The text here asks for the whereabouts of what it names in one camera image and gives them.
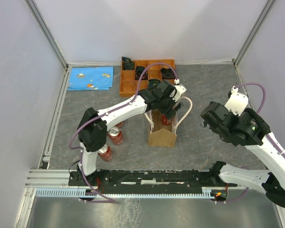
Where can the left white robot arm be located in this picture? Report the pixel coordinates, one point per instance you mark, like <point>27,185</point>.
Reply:
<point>94,125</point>

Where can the red cola can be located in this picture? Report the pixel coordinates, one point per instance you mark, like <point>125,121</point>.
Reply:
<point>120,125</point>
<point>105,153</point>
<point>166,121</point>
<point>115,135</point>

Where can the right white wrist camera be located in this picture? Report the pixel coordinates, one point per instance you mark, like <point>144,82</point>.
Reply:
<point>237,102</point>

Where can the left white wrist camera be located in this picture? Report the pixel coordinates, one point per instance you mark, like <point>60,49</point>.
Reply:
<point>179,90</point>

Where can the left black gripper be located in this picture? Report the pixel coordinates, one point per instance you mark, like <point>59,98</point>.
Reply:
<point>169,112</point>

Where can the rolled dark sock bottom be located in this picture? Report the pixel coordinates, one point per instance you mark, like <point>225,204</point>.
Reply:
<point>152,83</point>

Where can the blue patterned cloth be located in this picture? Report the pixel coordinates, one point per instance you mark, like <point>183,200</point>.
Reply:
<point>91,78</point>

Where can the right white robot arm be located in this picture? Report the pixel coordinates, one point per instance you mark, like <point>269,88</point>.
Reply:
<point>248,129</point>

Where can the orange wooden compartment tray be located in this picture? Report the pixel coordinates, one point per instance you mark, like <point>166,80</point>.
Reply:
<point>128,84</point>

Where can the rolled dark sock right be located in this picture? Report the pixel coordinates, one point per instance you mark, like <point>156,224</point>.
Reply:
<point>167,73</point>

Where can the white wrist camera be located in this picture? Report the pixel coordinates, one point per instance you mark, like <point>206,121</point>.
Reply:
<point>237,102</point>
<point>179,90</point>

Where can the canvas tote bag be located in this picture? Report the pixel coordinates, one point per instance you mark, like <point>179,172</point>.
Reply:
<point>161,135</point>

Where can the rolled dark sock top-left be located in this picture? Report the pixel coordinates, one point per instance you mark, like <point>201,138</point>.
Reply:
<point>127,64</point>

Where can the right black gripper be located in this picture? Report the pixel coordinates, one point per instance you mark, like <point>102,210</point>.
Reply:
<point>204,123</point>

